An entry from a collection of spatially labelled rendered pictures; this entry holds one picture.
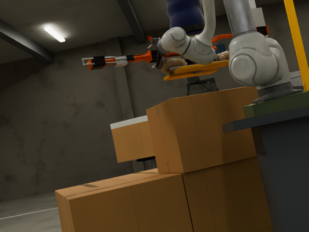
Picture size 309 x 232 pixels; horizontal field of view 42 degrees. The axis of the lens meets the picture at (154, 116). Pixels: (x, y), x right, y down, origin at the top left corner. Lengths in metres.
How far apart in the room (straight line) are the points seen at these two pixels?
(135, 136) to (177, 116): 1.88
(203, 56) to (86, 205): 0.95
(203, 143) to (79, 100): 9.87
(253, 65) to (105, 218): 1.03
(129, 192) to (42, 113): 10.26
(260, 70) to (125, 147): 2.61
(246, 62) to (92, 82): 10.40
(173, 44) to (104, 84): 9.81
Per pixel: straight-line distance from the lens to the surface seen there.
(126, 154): 4.08
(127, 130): 4.05
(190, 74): 2.53
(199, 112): 2.21
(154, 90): 11.60
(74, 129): 11.93
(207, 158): 2.21
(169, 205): 2.15
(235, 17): 1.75
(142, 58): 2.36
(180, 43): 2.06
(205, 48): 2.11
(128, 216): 2.09
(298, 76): 10.67
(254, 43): 1.69
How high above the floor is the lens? 0.71
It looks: 4 degrees up
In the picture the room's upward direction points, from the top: 11 degrees counter-clockwise
